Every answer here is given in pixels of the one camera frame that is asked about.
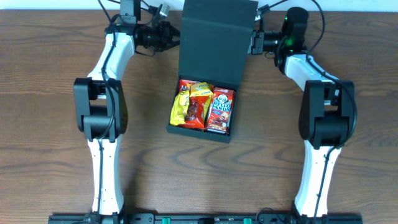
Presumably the black cardboard box with lid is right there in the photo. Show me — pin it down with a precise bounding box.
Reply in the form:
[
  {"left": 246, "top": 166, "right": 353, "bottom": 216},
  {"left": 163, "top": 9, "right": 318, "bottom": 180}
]
[{"left": 166, "top": 0, "right": 259, "bottom": 144}]

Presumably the small orange biscuit packet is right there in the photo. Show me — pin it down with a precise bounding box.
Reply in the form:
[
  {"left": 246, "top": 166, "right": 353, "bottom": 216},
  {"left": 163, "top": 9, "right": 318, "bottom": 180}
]
[{"left": 190, "top": 82, "right": 213, "bottom": 98}]

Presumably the yellow snack bar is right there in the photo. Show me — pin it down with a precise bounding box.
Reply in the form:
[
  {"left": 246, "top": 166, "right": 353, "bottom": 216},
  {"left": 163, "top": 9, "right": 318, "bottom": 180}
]
[{"left": 170, "top": 90, "right": 190, "bottom": 126}]

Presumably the red Hacks candy bag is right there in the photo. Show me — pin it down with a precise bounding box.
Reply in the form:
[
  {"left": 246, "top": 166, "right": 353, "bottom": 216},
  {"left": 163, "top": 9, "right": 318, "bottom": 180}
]
[{"left": 179, "top": 80, "right": 213, "bottom": 129}]

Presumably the red Hello Panda box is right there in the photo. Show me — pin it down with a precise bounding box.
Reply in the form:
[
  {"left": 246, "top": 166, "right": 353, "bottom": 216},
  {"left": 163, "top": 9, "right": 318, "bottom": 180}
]
[{"left": 205, "top": 87, "right": 236, "bottom": 134}]

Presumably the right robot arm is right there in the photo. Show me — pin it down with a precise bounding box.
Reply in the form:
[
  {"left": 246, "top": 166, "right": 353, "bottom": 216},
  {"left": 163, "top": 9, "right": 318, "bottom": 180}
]
[{"left": 248, "top": 5, "right": 358, "bottom": 223}]

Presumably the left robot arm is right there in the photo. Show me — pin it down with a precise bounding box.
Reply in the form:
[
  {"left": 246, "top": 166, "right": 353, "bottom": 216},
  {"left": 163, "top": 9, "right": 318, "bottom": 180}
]
[{"left": 73, "top": 0, "right": 180, "bottom": 223}]

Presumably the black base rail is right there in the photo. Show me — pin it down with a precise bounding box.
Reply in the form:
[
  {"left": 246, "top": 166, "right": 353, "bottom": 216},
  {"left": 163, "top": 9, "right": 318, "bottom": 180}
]
[{"left": 47, "top": 210, "right": 363, "bottom": 224}]

